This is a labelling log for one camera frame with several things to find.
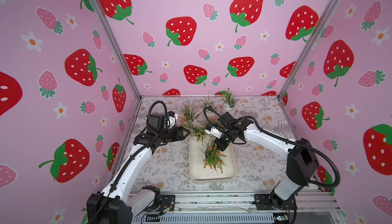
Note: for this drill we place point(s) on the silver corner frame post right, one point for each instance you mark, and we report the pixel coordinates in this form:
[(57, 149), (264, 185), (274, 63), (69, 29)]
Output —
[(328, 12)]

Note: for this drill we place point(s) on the silver corner frame post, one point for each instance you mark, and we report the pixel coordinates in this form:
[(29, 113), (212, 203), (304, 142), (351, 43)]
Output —
[(114, 45), (328, 12)]

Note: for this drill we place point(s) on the cream storage tray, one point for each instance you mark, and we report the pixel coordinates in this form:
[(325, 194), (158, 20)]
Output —
[(201, 175)]

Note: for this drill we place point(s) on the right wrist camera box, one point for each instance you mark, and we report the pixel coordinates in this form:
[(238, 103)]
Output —
[(217, 124)]

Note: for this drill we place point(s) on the potted plant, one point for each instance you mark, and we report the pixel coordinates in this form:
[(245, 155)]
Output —
[(190, 113), (209, 103), (230, 101)]

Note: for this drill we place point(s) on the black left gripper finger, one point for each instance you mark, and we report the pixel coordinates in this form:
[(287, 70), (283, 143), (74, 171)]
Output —
[(181, 137), (183, 130)]

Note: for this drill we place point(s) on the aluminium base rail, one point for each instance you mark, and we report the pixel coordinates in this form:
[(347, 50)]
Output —
[(246, 207)]

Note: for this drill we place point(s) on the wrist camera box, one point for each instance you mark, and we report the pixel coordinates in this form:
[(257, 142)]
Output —
[(217, 124), (162, 122)]

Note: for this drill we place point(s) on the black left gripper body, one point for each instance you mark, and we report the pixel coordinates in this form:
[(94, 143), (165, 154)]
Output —
[(167, 135)]

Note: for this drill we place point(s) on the white pot orange flower plant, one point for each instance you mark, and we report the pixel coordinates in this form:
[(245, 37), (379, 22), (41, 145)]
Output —
[(214, 159)]

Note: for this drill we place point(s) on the silver corner frame post left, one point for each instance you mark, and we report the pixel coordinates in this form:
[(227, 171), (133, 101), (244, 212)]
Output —
[(114, 45)]

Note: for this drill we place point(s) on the white pot pink flower plant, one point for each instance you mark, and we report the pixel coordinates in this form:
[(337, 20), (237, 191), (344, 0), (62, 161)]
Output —
[(197, 131)]

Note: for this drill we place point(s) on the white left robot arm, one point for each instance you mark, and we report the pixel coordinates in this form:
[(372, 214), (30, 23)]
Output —
[(113, 205)]

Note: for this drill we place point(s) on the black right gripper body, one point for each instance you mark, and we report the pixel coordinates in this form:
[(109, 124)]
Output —
[(224, 141)]

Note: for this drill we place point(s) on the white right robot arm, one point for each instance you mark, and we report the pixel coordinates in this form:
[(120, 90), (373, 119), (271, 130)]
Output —
[(299, 155)]

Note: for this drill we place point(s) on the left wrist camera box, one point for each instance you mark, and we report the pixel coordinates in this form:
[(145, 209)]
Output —
[(162, 122)]

